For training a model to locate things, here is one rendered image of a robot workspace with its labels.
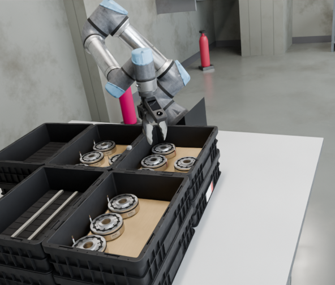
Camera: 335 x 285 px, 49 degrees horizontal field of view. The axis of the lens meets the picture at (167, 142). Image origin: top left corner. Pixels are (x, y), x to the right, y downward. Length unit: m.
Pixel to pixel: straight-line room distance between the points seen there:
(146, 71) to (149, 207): 0.48
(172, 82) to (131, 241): 0.89
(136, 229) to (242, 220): 0.40
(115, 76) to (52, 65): 2.38
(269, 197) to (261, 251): 0.30
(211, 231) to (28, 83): 2.63
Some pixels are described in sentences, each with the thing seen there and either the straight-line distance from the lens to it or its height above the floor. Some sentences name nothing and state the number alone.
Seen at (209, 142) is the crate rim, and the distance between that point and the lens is 1.41.
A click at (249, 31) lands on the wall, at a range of 6.63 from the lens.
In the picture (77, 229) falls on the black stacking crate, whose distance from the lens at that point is 1.18.
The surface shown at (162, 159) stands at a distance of 1.48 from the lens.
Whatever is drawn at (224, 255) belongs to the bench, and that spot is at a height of 0.70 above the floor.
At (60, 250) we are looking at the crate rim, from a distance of 1.03.
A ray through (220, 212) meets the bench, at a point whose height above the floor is 0.70.
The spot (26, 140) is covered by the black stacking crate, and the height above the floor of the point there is 0.91.
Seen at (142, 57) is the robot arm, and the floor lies 1.27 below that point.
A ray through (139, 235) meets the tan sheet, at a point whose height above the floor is 0.83.
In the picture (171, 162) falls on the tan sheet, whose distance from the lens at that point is 1.51.
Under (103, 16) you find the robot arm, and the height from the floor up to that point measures 1.39.
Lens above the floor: 1.54
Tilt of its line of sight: 25 degrees down
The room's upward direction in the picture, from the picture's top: 9 degrees counter-clockwise
